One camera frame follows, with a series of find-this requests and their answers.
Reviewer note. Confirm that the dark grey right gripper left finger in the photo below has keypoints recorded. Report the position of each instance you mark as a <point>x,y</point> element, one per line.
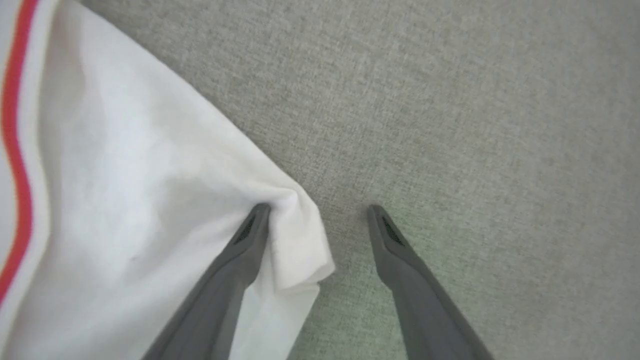
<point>215,305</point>

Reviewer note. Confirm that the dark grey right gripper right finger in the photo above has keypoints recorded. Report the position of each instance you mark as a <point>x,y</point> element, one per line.
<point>425,310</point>

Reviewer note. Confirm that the blue white polo shirt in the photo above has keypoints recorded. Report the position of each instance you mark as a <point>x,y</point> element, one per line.
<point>125,175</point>

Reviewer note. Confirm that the light grey fabric sofa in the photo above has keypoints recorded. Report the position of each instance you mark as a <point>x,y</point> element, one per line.
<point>450,125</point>

